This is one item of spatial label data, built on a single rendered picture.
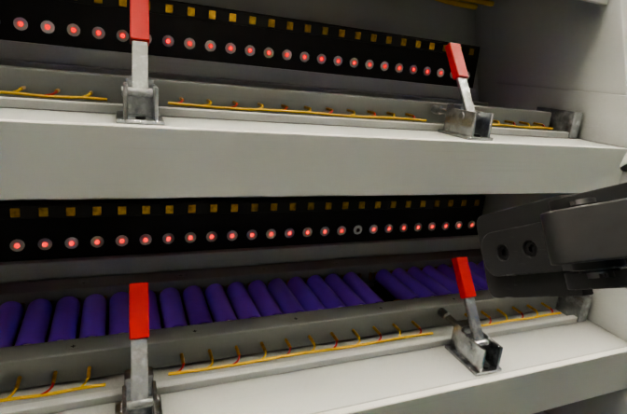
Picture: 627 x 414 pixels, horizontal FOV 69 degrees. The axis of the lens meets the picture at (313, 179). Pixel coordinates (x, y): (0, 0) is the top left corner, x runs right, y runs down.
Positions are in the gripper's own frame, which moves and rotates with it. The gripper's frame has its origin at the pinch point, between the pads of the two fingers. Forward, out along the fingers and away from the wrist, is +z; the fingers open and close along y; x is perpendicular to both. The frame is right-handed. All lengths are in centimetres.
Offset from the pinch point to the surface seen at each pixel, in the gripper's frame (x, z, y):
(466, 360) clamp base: -7.6, 20.7, 11.5
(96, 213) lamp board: 7.8, 31.5, -17.2
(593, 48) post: 20.9, 15.6, 30.6
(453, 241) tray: 3.4, 33.6, 23.1
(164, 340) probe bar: -3.1, 24.3, -12.3
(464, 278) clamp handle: -1.0, 20.1, 12.2
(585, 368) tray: -10.0, 19.2, 23.2
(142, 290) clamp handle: 0.4, 20.2, -13.9
